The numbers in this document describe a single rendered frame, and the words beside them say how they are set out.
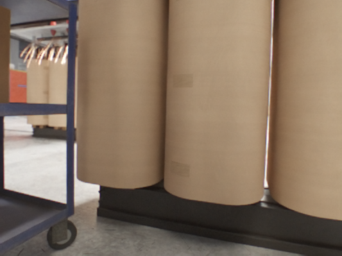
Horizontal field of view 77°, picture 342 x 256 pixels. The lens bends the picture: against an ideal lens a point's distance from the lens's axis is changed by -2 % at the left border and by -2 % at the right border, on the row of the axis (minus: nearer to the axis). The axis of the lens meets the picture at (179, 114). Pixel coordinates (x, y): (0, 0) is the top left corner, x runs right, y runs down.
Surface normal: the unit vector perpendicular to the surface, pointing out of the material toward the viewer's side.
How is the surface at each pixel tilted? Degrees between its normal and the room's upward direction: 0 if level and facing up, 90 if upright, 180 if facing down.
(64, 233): 90
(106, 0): 90
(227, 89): 90
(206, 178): 90
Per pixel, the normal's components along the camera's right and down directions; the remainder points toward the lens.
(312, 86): -0.66, 0.01
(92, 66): -0.28, 0.03
